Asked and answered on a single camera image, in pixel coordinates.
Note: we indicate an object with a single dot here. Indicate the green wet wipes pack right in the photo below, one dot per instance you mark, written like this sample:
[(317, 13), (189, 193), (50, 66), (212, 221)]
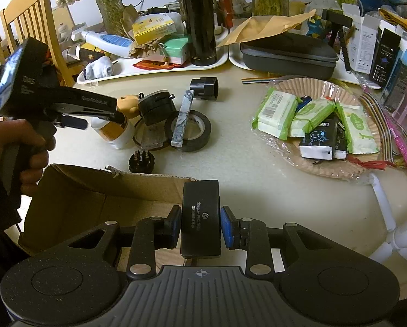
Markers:
[(360, 140)]

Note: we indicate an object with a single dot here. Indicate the wooden chair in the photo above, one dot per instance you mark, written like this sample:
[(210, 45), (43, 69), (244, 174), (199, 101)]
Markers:
[(22, 19)]

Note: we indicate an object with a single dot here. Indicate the black round case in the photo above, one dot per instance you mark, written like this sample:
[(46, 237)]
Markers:
[(155, 107)]

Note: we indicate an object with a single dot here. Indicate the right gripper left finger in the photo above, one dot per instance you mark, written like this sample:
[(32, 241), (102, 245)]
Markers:
[(152, 234)]

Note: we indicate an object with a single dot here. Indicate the clear plastic case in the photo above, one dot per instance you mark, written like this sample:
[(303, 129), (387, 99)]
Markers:
[(153, 138)]

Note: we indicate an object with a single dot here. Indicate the open cardboard box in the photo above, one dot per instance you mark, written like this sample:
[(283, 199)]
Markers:
[(72, 199)]

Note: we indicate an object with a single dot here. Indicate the green wet wipes pack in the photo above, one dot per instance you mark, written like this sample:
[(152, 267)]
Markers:
[(360, 140), (276, 113), (310, 116)]

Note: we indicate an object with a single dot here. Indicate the white blue lotion bottle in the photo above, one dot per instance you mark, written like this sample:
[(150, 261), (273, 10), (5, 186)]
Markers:
[(114, 44)]

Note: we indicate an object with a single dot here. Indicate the black plug adapter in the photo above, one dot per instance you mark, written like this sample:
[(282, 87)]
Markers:
[(142, 162)]

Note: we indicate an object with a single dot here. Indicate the black thermos bottle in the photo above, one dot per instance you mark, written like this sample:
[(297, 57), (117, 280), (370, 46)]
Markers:
[(201, 31)]

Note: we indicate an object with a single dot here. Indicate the black product box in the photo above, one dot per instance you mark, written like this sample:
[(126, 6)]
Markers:
[(385, 53)]

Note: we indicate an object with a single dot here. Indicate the red packet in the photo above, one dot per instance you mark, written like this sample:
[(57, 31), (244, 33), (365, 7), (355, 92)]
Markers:
[(155, 65)]

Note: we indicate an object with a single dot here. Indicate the black cylindrical adapter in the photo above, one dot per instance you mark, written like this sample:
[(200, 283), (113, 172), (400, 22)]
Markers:
[(205, 88)]

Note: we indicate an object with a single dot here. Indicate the black white tissue pack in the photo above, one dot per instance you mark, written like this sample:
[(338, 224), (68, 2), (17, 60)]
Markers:
[(326, 142)]

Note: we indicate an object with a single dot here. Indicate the black rectangular power adapter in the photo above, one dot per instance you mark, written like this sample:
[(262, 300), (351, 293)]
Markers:
[(200, 220)]

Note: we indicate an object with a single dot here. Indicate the yellow pig toy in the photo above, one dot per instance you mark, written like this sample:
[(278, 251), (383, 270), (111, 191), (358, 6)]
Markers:
[(128, 105)]

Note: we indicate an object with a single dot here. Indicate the light blue sock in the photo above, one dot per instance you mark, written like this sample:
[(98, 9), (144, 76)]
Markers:
[(100, 68)]

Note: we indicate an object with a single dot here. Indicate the white gimbal tripod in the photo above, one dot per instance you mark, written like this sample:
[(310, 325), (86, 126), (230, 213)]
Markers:
[(396, 239)]

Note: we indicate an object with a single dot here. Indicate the green wet wipes pack middle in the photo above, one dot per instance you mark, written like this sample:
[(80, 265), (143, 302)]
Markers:
[(310, 116)]

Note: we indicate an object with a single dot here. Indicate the person left hand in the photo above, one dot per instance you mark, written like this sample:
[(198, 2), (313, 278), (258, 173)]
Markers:
[(21, 131)]

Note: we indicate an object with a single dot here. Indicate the black electrical tape roll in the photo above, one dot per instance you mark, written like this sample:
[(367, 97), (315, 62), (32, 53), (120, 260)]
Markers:
[(197, 132)]

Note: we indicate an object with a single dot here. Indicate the white serving tray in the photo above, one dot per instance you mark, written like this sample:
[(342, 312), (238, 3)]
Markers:
[(126, 67)]

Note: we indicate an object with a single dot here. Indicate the white and orange cup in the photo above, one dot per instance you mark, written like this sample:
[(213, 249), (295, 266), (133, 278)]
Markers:
[(119, 136)]

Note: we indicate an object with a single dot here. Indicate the marble pattern bar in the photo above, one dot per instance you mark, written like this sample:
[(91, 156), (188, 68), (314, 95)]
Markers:
[(182, 118)]

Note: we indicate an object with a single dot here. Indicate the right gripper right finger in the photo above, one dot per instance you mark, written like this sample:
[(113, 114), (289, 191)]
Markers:
[(250, 235)]

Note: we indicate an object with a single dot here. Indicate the green wet wipes pack left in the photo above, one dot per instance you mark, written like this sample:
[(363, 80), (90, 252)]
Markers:
[(276, 113)]

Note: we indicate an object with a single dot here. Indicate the yellow box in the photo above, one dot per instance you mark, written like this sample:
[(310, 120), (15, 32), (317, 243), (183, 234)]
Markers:
[(153, 26)]

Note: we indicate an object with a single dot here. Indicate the green white box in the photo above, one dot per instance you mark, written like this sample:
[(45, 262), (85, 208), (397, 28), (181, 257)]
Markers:
[(176, 49)]

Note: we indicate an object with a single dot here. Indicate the black zipper hard case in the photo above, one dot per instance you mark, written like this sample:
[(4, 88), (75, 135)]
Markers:
[(290, 54)]

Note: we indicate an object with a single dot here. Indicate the brown paper envelope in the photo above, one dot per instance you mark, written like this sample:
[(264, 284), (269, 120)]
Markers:
[(258, 27)]

